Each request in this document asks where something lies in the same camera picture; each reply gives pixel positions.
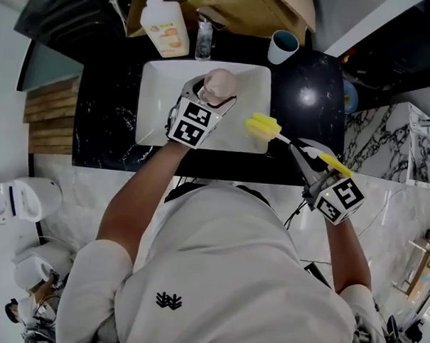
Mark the blue plate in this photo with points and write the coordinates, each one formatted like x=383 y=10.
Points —
x=350 y=96

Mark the person's right forearm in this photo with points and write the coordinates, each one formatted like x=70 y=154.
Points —
x=346 y=254

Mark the white toilet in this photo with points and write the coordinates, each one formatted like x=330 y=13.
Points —
x=39 y=198

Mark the black marble counter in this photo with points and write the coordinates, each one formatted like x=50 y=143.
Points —
x=107 y=120

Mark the frosted glass panel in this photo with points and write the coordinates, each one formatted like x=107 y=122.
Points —
x=49 y=67

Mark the clear glass bottle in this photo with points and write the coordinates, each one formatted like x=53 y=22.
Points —
x=203 y=42

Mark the wooden steps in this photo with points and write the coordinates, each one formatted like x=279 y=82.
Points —
x=51 y=121

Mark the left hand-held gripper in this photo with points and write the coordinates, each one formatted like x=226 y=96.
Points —
x=192 y=127

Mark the white soap bottle orange label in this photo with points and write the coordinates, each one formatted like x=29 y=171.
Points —
x=164 y=26

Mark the person's white shirt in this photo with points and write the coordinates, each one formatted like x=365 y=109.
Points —
x=224 y=274

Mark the white rectangular sink basin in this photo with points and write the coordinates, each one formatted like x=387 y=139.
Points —
x=157 y=100

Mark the pale blue cup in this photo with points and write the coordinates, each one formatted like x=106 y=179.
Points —
x=277 y=54

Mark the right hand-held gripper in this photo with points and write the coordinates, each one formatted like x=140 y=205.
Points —
x=338 y=201

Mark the pink cup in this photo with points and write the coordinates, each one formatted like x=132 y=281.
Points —
x=220 y=84

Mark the white marble veined cabinet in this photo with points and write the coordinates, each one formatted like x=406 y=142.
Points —
x=376 y=142

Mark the person's left forearm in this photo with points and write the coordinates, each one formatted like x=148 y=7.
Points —
x=135 y=206

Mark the yellow sponge bottle brush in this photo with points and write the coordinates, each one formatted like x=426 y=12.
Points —
x=261 y=128

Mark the white appliance with open lid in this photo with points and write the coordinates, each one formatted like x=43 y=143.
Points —
x=36 y=266

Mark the black screen device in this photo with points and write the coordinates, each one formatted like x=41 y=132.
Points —
x=317 y=274

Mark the black shelf unit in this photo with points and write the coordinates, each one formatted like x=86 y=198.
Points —
x=394 y=50

